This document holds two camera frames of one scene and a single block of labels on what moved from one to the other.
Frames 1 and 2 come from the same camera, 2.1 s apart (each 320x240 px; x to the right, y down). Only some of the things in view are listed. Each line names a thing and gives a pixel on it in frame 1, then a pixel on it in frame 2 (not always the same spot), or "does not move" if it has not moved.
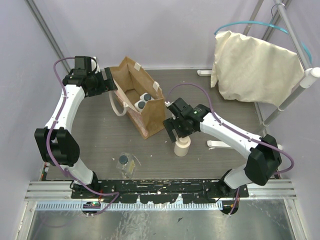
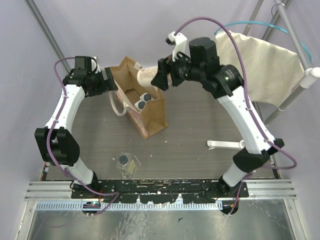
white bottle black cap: (139, 105) does not move
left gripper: (109, 80) does not move
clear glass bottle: (126, 165) does not move
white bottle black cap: (146, 96) does not move
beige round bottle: (182, 146) to (146, 75)
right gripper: (170, 123) to (167, 64)
